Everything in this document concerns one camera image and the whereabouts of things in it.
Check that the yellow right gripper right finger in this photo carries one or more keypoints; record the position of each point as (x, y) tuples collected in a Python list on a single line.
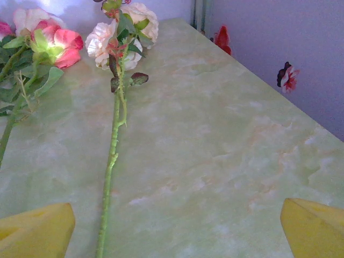
[(317, 231)]

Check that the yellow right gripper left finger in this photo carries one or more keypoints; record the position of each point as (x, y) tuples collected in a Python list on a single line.
[(35, 233)]

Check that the pink fake rose stem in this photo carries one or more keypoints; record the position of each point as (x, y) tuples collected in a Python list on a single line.
[(64, 45), (4, 29)]

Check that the cream fake rose stem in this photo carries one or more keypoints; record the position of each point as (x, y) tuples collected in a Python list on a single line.
[(100, 45)]

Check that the aluminium frame post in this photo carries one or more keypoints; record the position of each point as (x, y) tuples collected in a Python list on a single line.
[(200, 13)]

